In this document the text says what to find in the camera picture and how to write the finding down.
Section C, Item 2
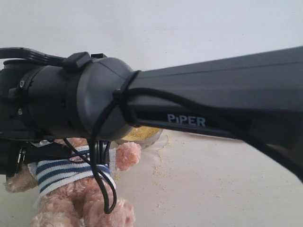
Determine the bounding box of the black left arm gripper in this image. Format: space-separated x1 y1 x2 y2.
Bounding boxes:
0 136 72 176

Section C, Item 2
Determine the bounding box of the tan teddy bear striped shirt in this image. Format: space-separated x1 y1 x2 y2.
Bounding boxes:
4 138 142 227

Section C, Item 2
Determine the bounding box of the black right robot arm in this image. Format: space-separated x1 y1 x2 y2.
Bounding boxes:
0 47 303 179

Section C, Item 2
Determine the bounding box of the steel bowl of yellow grain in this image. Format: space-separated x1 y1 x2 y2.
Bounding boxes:
115 126 163 149

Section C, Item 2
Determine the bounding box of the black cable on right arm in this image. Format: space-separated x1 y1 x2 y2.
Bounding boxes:
0 47 303 215

